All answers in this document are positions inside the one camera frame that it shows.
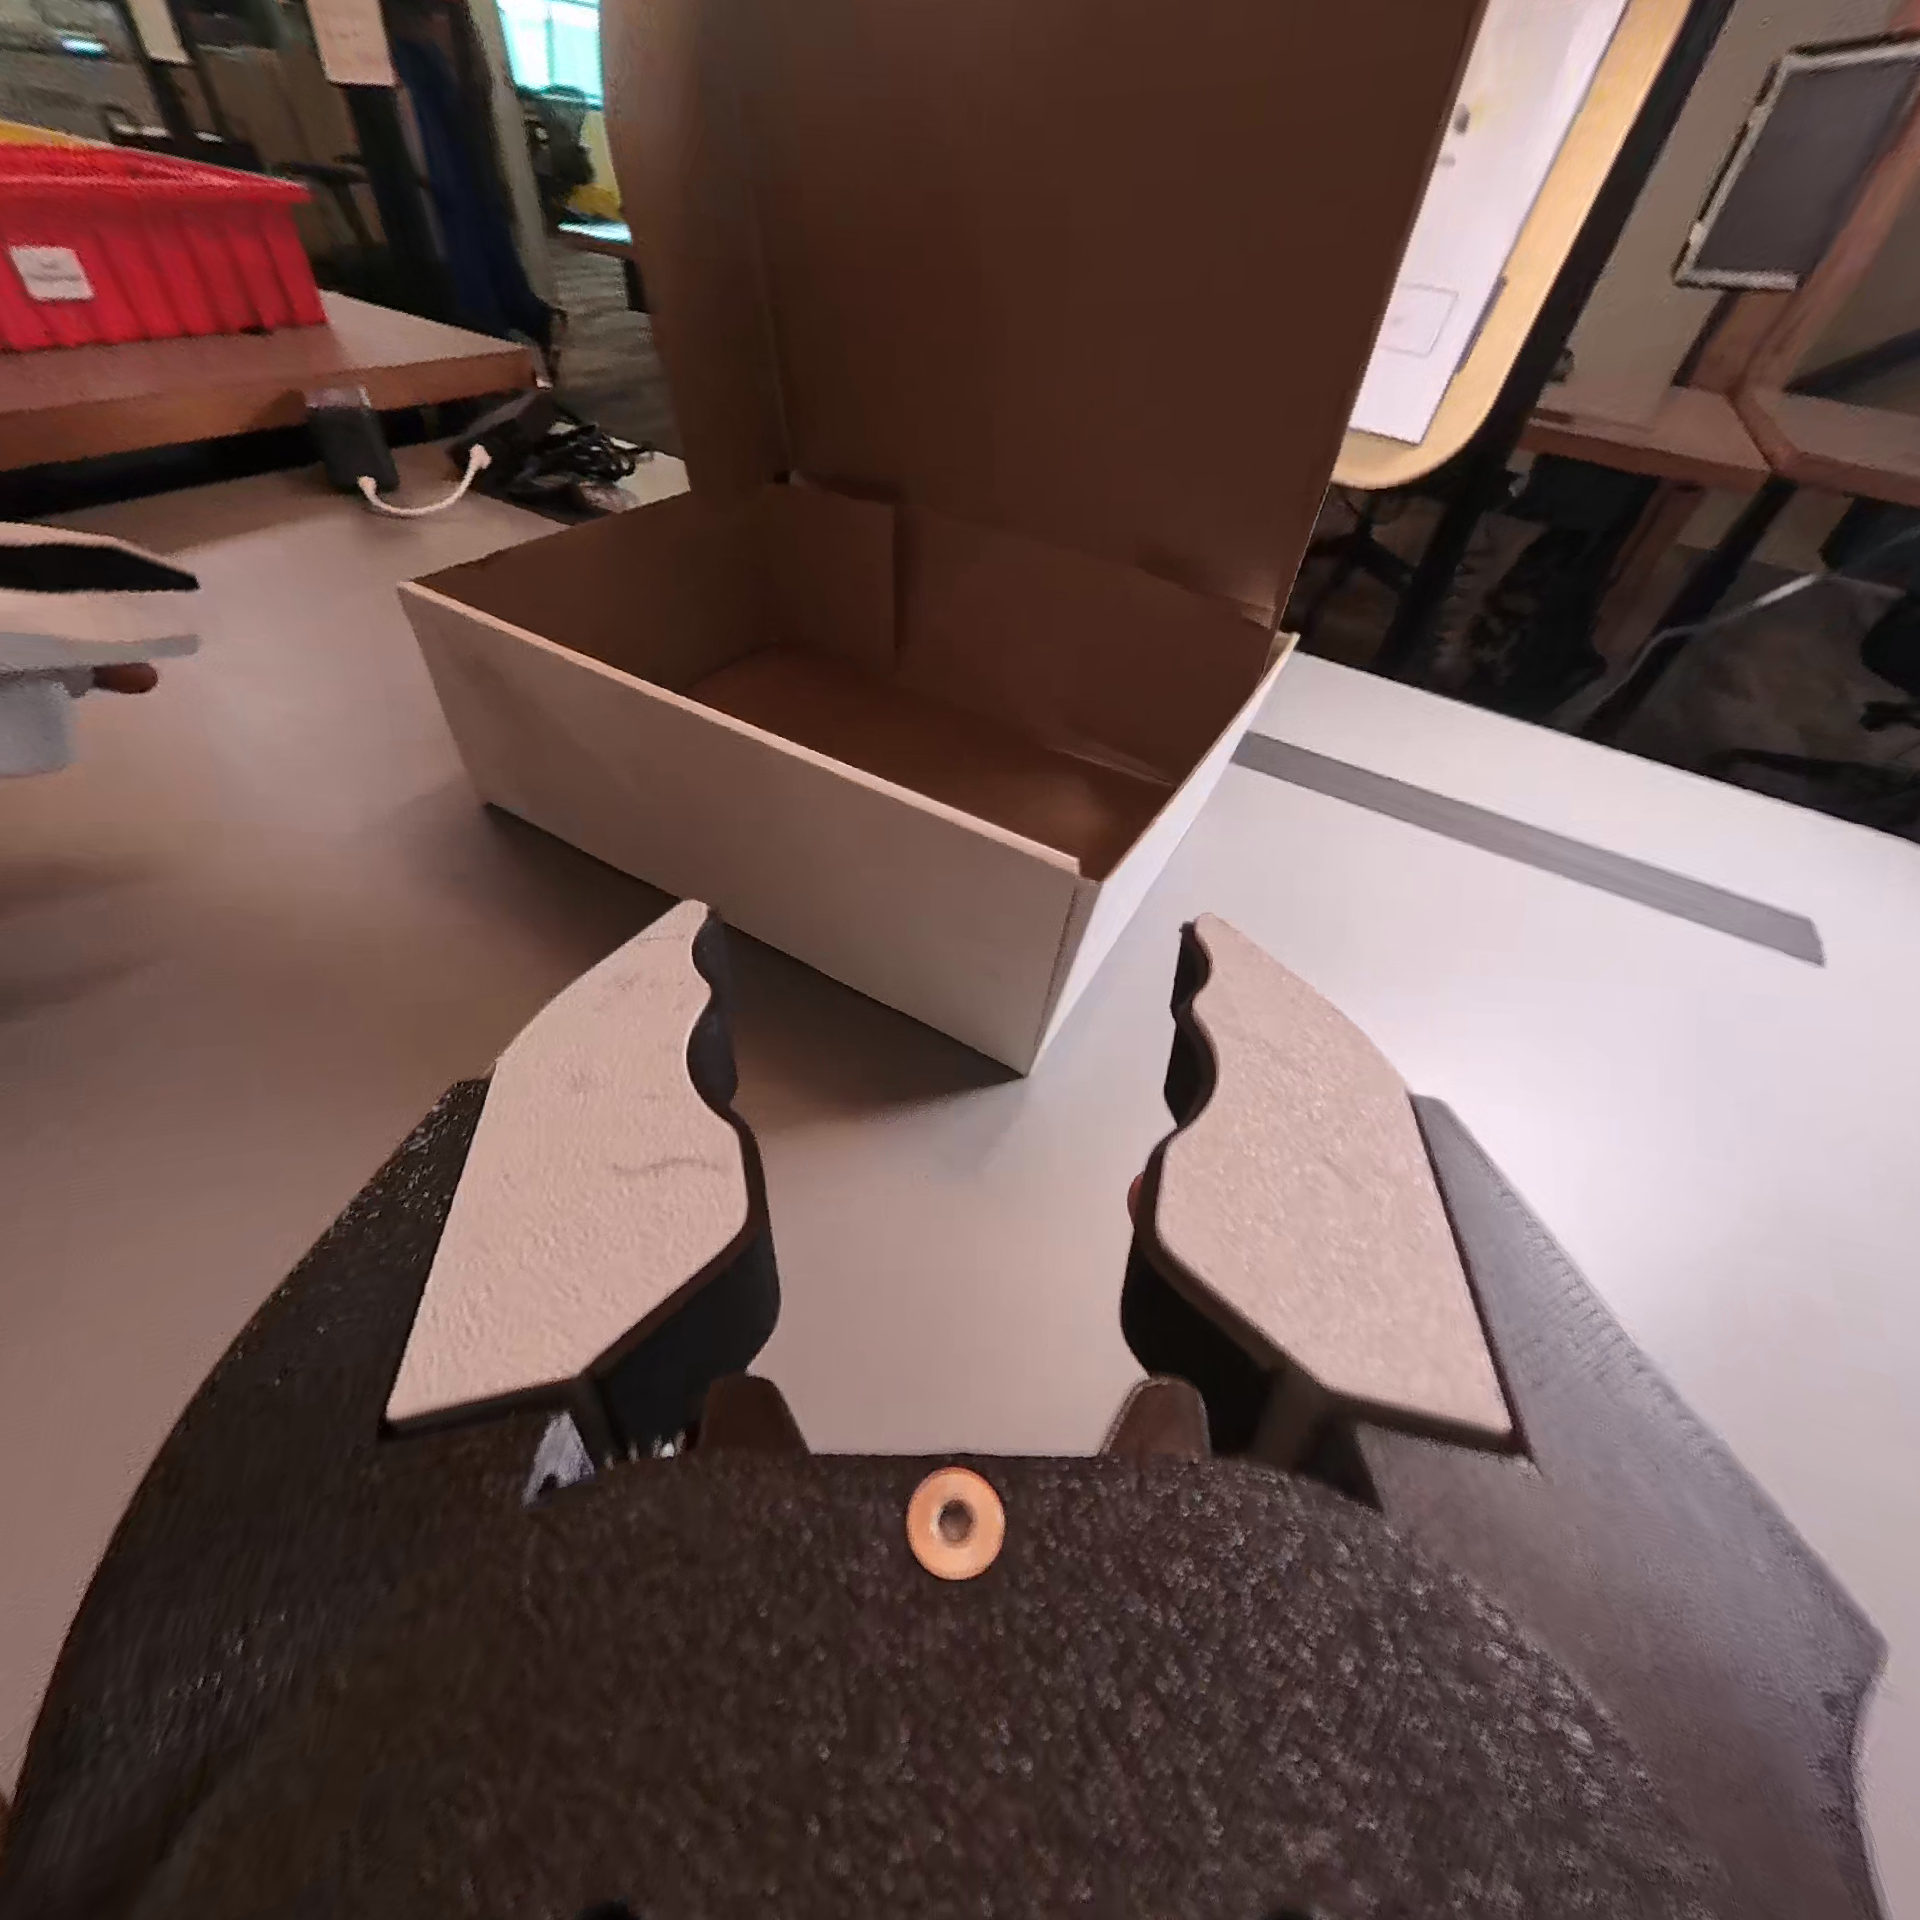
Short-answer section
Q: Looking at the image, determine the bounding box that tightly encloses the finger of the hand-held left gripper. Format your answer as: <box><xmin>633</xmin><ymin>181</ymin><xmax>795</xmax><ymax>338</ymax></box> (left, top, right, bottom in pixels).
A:
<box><xmin>0</xmin><ymin>521</ymin><xmax>202</xmax><ymax>595</ymax></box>
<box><xmin>0</xmin><ymin>588</ymin><xmax>203</xmax><ymax>776</ymax></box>

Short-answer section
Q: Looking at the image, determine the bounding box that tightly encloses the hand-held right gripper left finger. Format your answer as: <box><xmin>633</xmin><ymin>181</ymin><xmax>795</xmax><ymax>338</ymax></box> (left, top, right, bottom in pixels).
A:
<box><xmin>384</xmin><ymin>895</ymin><xmax>787</xmax><ymax>1455</ymax></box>

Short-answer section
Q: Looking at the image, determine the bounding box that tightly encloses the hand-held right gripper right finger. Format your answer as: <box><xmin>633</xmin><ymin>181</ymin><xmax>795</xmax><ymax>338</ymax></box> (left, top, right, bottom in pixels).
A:
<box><xmin>1120</xmin><ymin>910</ymin><xmax>1523</xmax><ymax>1455</ymax></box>

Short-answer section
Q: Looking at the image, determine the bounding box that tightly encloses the white cardboard box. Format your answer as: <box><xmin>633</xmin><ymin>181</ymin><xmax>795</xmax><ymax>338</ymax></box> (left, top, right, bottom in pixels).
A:
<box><xmin>395</xmin><ymin>0</ymin><xmax>1486</xmax><ymax>1077</ymax></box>

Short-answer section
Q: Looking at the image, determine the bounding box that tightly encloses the brown wooden table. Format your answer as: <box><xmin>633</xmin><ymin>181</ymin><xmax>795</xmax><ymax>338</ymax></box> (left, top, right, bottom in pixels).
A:
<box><xmin>0</xmin><ymin>291</ymin><xmax>541</xmax><ymax>473</ymax></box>

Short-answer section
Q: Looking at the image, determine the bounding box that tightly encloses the black power adapter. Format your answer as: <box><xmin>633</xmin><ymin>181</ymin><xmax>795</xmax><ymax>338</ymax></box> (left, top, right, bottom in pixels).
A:
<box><xmin>310</xmin><ymin>386</ymin><xmax>406</xmax><ymax>497</ymax></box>

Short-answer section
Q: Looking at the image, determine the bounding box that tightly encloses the red plastic crate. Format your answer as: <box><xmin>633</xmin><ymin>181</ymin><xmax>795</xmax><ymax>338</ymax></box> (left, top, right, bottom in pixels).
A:
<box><xmin>0</xmin><ymin>127</ymin><xmax>329</xmax><ymax>354</ymax></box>

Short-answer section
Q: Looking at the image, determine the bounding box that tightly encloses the blue hanging cloth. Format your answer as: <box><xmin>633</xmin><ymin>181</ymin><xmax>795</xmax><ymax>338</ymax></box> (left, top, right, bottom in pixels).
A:
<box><xmin>403</xmin><ymin>0</ymin><xmax>529</xmax><ymax>309</ymax></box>

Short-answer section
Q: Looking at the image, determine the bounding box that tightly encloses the dark background table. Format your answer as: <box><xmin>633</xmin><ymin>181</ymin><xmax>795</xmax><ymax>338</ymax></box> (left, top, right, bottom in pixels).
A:
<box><xmin>554</xmin><ymin>219</ymin><xmax>650</xmax><ymax>312</ymax></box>

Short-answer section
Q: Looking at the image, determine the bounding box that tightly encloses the black office chair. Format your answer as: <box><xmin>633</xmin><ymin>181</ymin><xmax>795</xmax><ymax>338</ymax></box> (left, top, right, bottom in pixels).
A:
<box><xmin>1857</xmin><ymin>495</ymin><xmax>1920</xmax><ymax>735</ymax></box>

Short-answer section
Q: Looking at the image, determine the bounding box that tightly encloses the wooden desk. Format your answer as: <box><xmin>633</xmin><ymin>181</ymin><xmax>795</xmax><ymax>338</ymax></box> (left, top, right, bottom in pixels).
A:
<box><xmin>1517</xmin><ymin>382</ymin><xmax>1920</xmax><ymax>513</ymax></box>

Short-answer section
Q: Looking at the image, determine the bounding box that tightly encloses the printed instruction sheet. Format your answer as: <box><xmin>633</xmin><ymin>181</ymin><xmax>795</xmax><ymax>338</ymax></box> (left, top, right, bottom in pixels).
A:
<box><xmin>1351</xmin><ymin>0</ymin><xmax>1630</xmax><ymax>444</ymax></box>

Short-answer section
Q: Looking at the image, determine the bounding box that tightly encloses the framed dark board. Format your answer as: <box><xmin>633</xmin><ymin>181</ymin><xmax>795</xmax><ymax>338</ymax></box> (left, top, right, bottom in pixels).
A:
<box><xmin>1674</xmin><ymin>38</ymin><xmax>1920</xmax><ymax>294</ymax></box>

